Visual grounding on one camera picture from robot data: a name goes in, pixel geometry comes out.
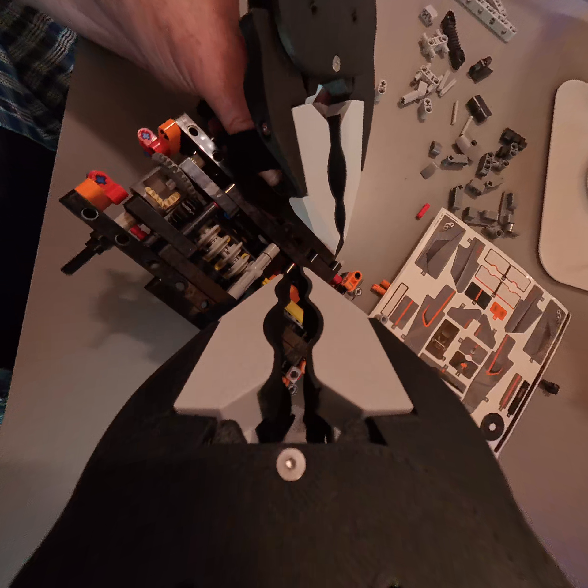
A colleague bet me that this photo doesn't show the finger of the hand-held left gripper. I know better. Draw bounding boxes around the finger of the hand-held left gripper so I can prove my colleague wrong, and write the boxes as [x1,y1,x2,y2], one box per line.
[334,99,366,242]
[290,101,344,256]

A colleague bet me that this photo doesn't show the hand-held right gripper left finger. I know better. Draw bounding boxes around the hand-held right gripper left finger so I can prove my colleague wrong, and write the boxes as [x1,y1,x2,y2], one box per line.
[174,271,300,444]

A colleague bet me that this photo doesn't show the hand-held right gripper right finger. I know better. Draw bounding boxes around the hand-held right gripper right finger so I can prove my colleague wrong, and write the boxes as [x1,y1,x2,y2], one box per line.
[302,270,414,443]

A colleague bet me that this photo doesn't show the black orange lego car chassis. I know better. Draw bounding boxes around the black orange lego car chassis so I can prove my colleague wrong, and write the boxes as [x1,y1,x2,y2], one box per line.
[60,112,364,396]

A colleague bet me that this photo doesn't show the lego sticker sheet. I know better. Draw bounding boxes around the lego sticker sheet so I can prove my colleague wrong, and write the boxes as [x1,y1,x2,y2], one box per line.
[370,208,571,455]

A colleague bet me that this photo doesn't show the pile of grey lego pieces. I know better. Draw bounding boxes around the pile of grey lego pieces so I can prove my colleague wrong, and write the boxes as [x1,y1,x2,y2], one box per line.
[374,5,522,239]

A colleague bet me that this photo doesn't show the black lego gear rack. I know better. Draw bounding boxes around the black lego gear rack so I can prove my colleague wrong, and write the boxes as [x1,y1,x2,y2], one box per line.
[441,10,467,70]

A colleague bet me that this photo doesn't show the person's left hand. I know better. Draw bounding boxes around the person's left hand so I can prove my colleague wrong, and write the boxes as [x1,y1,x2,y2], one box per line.
[28,0,282,187]

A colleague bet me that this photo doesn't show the dark trousers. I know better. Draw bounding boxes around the dark trousers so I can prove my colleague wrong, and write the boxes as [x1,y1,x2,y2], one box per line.
[0,124,58,370]

